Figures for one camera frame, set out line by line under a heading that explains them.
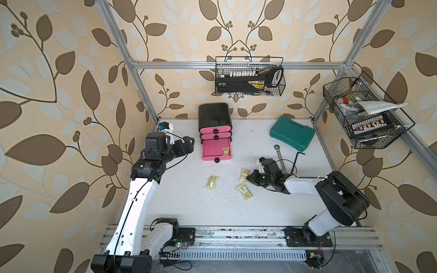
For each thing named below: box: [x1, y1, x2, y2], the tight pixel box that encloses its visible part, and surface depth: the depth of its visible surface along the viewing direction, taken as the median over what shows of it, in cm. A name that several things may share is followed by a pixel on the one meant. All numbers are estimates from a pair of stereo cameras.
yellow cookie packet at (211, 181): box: [205, 174, 220, 190], surface depth 91 cm
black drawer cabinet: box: [198, 102, 233, 133], surface depth 103 cm
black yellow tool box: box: [216, 69, 283, 94], surface depth 86 cm
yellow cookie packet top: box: [238, 167, 251, 182], surface depth 93 cm
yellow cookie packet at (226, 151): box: [220, 146, 230, 156], surface depth 102 cm
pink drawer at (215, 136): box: [200, 132, 232, 141], surface depth 101 cm
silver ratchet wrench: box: [273, 144, 288, 175], surface depth 103 cm
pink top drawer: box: [199, 125, 232, 134], surface depth 97 cm
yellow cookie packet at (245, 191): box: [236, 183, 254, 201], surface depth 87 cm
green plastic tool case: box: [269, 115, 316, 152], surface depth 111 cm
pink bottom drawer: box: [201, 138, 233, 164], surface depth 104 cm
